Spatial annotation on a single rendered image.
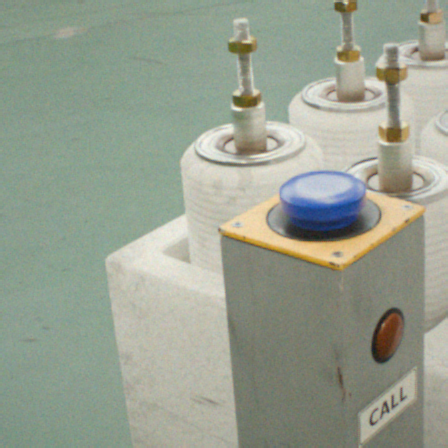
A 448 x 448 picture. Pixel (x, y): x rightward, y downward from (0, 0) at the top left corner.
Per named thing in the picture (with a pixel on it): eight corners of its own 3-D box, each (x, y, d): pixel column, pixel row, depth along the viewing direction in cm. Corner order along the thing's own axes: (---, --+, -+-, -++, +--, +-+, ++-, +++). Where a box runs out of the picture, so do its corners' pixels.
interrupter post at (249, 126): (264, 141, 82) (261, 96, 81) (272, 153, 80) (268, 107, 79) (230, 145, 82) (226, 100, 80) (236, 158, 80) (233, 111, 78)
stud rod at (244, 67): (255, 122, 81) (246, 17, 77) (258, 127, 80) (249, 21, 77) (240, 124, 81) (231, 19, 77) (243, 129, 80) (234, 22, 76)
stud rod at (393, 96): (387, 164, 72) (382, 47, 69) (387, 158, 73) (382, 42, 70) (402, 164, 72) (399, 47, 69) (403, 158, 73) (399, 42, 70)
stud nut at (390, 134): (378, 142, 72) (377, 129, 71) (379, 132, 73) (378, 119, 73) (409, 142, 71) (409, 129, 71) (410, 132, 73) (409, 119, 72)
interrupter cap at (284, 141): (292, 124, 85) (292, 115, 84) (319, 162, 78) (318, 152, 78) (187, 138, 84) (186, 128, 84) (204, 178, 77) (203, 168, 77)
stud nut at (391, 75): (375, 83, 70) (375, 69, 70) (376, 74, 71) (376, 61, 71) (408, 83, 70) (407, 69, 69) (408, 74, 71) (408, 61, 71)
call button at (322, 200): (383, 219, 55) (382, 179, 54) (333, 253, 52) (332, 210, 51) (316, 201, 57) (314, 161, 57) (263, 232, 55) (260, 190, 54)
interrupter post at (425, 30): (441, 53, 98) (441, 15, 96) (450, 62, 95) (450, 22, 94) (414, 56, 97) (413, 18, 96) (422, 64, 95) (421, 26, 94)
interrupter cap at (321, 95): (281, 107, 88) (281, 98, 88) (334, 78, 93) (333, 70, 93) (369, 123, 84) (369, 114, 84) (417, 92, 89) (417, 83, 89)
